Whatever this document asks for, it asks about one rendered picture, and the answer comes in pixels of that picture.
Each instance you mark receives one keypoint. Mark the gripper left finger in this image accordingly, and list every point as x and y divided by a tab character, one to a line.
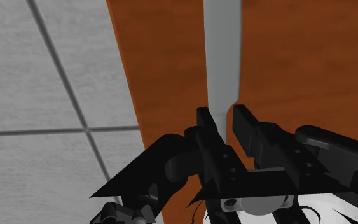
209	155

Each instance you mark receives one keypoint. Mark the long grey knife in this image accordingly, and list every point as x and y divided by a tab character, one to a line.
222	46

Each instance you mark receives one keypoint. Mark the white object with black lines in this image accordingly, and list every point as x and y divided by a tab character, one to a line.
321	208

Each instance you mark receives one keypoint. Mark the brown wooden table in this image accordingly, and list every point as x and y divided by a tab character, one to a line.
166	62

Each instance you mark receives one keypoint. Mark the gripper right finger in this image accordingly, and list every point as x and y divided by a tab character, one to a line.
268	145

